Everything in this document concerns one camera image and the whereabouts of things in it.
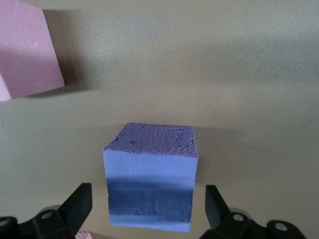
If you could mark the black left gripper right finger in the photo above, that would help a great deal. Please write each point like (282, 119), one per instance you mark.
(216, 214)

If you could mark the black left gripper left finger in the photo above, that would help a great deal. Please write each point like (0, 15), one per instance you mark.
(74, 211)

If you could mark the purple foam cube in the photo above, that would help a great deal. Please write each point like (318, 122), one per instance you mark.
(149, 174)

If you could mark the pink foam cube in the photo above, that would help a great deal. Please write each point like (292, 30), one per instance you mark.
(83, 235)
(25, 49)

